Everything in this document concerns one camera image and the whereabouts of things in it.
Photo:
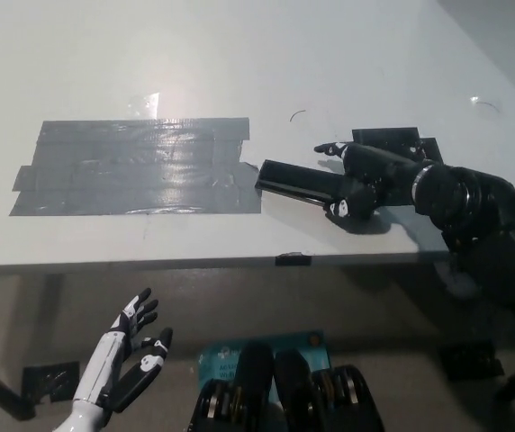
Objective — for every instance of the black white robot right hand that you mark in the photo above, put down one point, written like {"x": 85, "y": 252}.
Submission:
{"x": 374, "y": 173}

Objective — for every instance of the small black tape strip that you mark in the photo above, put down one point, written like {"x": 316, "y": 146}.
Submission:
{"x": 292, "y": 259}

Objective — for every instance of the teal printed box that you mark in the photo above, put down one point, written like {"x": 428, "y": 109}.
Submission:
{"x": 221, "y": 357}

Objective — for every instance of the black floor tape patch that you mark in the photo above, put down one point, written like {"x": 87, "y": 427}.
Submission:
{"x": 471, "y": 362}
{"x": 50, "y": 380}

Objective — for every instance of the grey duct tape patch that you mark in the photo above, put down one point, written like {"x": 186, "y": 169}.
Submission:
{"x": 136, "y": 171}

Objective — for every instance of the black stapler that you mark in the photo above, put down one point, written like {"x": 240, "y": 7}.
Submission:
{"x": 298, "y": 182}

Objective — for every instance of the clear tape piece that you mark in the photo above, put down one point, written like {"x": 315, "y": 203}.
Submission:
{"x": 146, "y": 104}

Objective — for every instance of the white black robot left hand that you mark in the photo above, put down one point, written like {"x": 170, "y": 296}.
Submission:
{"x": 113, "y": 364}

